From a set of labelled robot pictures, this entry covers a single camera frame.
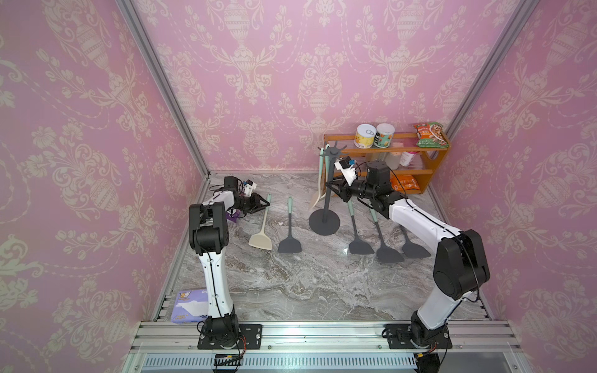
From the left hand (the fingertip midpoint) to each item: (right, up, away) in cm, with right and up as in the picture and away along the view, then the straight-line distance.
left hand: (265, 205), depth 106 cm
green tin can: (+47, +27, -19) cm, 58 cm away
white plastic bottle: (+56, +20, -6) cm, 59 cm away
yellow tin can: (+40, +27, -18) cm, 52 cm away
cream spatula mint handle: (0, -14, -9) cm, 17 cm away
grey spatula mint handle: (+12, -16, -11) cm, 22 cm away
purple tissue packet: (-19, -31, -31) cm, 48 cm away
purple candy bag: (-14, -5, -3) cm, 15 cm away
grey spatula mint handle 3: (+50, -19, -13) cm, 55 cm away
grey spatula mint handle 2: (+39, -16, -11) cm, 44 cm away
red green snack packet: (+66, +28, -16) cm, 73 cm away
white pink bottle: (+61, +20, -7) cm, 65 cm away
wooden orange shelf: (+65, +18, -3) cm, 67 cm away
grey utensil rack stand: (+27, -7, -4) cm, 28 cm away
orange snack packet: (+67, +11, +7) cm, 68 cm away
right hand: (+27, +10, -22) cm, 36 cm away
